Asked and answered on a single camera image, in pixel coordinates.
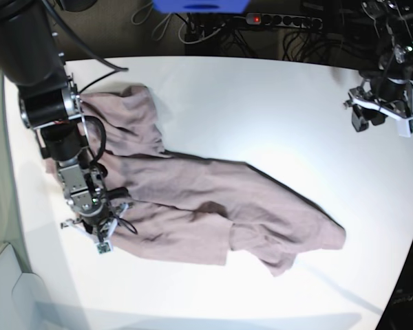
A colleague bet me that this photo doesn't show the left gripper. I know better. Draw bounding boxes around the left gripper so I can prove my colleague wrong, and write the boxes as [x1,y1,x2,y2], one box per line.
[351,78,413,133]

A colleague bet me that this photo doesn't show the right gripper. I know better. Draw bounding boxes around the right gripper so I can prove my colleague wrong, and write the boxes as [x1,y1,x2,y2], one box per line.
[77,202,116,236]

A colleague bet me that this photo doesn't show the mauve pink t-shirt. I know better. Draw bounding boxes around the mauve pink t-shirt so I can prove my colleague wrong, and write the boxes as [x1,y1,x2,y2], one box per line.
[82,85,346,276]

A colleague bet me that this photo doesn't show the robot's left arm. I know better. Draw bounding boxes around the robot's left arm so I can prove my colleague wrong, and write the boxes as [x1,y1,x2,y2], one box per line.
[344,1,413,138]

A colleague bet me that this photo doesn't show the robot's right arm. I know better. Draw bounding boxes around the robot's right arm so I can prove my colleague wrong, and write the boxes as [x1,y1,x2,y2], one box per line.
[0,1,127,241]

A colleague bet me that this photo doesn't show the black power strip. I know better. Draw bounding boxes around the black power strip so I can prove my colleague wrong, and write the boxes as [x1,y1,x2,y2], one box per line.
[245,13,323,30]

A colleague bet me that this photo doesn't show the blue box overhead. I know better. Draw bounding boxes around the blue box overhead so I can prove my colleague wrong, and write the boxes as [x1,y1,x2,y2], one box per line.
[153,0,250,14]

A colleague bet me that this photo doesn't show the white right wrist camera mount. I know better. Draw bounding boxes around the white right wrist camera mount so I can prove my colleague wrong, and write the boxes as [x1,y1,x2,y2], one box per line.
[60,202,138,254]

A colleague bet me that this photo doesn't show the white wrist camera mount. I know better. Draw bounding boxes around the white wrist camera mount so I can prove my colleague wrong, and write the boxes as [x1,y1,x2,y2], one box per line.
[60,202,138,254]
[344,87,413,138]

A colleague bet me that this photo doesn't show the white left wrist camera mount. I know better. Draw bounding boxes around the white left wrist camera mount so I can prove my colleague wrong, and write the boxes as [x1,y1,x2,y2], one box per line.
[344,87,413,138]

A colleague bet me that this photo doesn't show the grey white cable loops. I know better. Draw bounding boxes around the grey white cable loops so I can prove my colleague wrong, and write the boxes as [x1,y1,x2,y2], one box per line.
[130,13,228,45]

